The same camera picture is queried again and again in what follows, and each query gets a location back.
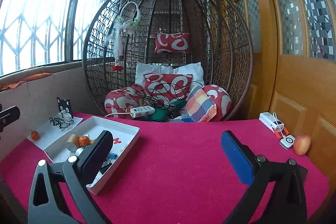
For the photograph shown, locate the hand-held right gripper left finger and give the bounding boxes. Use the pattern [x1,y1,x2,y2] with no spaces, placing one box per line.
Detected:
[28,130,114,224]

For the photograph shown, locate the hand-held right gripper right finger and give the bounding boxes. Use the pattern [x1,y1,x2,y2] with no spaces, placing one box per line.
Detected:
[221,130,308,224]

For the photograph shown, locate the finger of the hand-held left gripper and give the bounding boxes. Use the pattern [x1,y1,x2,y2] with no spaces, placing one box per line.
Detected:
[0,106,21,132]

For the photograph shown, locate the white cardboard box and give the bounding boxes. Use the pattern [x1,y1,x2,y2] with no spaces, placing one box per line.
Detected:
[43,115,140,196]

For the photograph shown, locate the gold can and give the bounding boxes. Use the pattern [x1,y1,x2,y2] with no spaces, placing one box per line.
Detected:
[65,134,81,152]

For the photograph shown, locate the orange cloth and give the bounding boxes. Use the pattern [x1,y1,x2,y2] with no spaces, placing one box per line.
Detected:
[0,66,53,91]

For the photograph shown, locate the white box lid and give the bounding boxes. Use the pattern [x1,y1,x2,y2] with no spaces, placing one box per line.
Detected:
[26,113,85,151]

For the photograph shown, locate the white power bank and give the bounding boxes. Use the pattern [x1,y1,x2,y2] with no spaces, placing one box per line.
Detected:
[259,112,285,133]

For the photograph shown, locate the black eyeglasses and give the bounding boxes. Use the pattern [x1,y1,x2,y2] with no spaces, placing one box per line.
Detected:
[49,116,72,130]

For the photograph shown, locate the small white square device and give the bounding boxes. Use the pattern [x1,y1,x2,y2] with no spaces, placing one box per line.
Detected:
[279,135,296,150]

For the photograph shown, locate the red tablecloth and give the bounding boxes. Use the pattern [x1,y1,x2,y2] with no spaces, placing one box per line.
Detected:
[0,112,330,224]

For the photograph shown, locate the black cat phone stand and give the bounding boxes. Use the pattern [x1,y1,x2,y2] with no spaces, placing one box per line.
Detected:
[57,97,74,123]

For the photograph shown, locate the white clothespin bundle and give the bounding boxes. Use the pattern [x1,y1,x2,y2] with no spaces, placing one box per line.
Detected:
[272,112,285,132]

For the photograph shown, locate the round red white cushion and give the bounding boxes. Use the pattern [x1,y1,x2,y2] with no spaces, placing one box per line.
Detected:
[202,84,232,121]

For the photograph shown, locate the large red white cushion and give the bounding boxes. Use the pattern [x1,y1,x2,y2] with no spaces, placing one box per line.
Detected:
[104,84,148,117]

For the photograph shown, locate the plaid pillow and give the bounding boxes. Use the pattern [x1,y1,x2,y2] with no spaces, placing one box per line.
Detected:
[181,85,217,123]

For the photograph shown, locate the white power strip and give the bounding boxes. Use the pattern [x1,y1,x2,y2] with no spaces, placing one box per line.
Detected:
[130,106,155,118]

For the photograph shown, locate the red apple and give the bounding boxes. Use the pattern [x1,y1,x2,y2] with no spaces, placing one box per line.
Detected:
[293,134,312,156]

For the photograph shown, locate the green cloth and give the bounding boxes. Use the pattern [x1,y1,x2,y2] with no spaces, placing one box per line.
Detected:
[146,100,187,121]

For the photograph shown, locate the wooden door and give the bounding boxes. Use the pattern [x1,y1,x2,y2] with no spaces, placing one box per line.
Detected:
[212,0,336,162]

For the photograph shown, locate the flat red white pillow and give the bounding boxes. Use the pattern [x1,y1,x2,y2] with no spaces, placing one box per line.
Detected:
[143,72,194,102]

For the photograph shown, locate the window with metal grille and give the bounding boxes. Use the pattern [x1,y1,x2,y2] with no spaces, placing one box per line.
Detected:
[0,0,127,76]

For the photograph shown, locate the wicker hanging chair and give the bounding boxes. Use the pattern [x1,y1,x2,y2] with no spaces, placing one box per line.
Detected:
[82,0,254,123]

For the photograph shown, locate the small red white pillow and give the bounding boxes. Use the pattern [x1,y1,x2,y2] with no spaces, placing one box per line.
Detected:
[153,31,191,55]

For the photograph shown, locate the white feather dreamcatcher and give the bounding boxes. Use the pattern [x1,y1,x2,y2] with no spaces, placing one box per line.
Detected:
[105,1,141,72]

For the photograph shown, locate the tangled black cables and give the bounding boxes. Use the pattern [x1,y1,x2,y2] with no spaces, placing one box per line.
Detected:
[141,81,195,112]

